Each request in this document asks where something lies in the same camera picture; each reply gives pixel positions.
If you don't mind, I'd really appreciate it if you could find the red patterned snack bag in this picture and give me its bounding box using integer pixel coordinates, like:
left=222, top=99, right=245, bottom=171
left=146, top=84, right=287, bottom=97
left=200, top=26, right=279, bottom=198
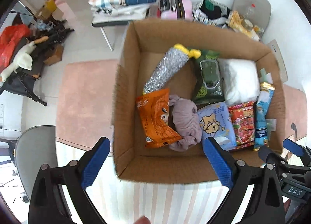
left=228, top=101, right=255, bottom=150

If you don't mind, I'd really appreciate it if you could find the light blue tissue pack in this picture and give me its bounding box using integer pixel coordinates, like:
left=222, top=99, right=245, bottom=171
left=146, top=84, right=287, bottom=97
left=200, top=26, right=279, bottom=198
left=197, top=102, right=237, bottom=151

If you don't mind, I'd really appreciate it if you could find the blue narrow snack packet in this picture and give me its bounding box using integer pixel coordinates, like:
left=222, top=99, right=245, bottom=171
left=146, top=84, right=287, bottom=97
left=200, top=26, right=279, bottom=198
left=253, top=82, right=275, bottom=151

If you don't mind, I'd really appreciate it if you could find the white soft pillow pack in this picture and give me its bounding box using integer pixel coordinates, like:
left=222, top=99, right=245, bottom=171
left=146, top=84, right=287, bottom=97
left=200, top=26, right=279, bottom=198
left=218, top=59, right=260, bottom=106

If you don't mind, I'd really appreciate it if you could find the mauve towel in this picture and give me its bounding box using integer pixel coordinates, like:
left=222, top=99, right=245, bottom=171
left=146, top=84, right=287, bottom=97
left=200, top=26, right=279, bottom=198
left=169, top=95, right=202, bottom=152

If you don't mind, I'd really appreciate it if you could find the dark green snack bag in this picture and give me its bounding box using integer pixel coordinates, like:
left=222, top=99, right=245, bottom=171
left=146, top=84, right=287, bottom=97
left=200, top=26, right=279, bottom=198
left=191, top=50, right=225, bottom=106

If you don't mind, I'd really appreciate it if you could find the orange snack bag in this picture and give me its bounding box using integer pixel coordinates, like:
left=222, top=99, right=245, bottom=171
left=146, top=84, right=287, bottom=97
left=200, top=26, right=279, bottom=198
left=135, top=89, right=182, bottom=148

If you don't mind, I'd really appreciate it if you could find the silver sponge with yellow ends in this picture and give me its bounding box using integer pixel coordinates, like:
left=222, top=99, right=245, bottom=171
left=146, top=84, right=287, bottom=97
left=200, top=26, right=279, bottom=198
left=142, top=44, right=201, bottom=95

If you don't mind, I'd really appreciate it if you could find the operator thumb tip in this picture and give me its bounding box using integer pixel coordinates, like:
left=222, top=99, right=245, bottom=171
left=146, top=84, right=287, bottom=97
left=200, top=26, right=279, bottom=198
left=133, top=216, right=151, bottom=224

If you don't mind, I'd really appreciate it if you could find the grey office chair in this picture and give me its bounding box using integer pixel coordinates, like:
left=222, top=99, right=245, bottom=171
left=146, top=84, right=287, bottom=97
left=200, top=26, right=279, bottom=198
left=15, top=126, right=58, bottom=199

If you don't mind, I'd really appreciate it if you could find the pink rug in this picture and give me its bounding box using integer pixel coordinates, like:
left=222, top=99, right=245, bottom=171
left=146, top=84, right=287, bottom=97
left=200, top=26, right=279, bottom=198
left=55, top=59, right=308, bottom=150

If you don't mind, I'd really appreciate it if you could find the small cardboard box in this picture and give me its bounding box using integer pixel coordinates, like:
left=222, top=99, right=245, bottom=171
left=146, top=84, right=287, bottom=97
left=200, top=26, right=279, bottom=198
left=44, top=44, right=64, bottom=66

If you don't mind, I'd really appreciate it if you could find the white plush goose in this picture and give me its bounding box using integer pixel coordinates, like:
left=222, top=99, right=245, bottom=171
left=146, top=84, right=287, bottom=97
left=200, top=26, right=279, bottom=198
left=1, top=36, right=49, bottom=83

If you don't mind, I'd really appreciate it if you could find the grey chair with clutter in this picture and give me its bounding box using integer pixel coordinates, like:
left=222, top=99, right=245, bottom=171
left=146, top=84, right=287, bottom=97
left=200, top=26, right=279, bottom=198
left=226, top=0, right=271, bottom=41

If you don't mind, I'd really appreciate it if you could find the clear plastic bottle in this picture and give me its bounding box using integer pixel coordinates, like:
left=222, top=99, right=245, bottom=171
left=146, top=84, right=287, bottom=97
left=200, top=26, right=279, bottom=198
left=244, top=3, right=256, bottom=20

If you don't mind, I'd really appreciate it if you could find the patterned bag of clothes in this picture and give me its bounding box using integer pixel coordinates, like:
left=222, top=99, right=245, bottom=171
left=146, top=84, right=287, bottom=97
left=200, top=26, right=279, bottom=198
left=192, top=0, right=231, bottom=27

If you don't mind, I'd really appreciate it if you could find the orange plastic bag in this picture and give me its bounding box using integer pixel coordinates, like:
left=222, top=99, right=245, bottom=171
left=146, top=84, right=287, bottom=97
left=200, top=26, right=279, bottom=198
left=0, top=24, right=31, bottom=70

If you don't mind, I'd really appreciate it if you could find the pink suitcase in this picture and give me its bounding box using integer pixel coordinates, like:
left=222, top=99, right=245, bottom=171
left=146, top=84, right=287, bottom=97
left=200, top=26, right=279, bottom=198
left=158, top=0, right=193, bottom=21

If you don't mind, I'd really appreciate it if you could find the folding chair with bedding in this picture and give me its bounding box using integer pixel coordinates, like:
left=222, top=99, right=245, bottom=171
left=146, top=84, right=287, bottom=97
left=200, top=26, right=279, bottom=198
left=92, top=3, right=156, bottom=51

